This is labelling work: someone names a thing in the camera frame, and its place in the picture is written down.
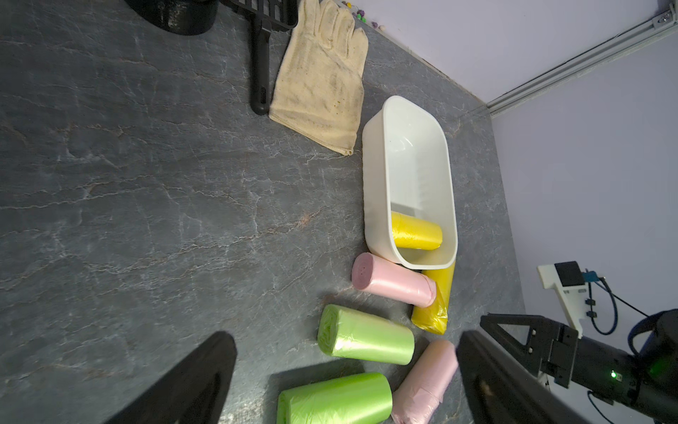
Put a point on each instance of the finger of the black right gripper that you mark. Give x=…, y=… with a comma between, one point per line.
x=528, y=339

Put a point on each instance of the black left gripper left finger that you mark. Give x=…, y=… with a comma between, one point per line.
x=194, y=391

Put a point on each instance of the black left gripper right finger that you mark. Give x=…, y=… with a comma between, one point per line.
x=498, y=390

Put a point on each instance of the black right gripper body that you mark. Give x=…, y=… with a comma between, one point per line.
x=601, y=368

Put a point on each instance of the pink trash bag roll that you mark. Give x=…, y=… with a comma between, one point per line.
x=422, y=391
x=375, y=275

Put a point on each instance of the yellow trash bag roll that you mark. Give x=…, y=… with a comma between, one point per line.
x=434, y=318
x=414, y=233

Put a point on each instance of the green trash bag roll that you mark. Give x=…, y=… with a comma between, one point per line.
x=362, y=398
x=351, y=334

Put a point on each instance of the white plastic storage box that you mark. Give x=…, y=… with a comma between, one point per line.
x=406, y=169

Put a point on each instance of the cream fabric glove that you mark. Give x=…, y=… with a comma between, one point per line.
x=319, y=90

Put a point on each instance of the black ceramic plant pot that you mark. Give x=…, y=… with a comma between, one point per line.
x=180, y=17

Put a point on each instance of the black slotted plastic scoop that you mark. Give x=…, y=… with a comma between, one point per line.
x=266, y=17

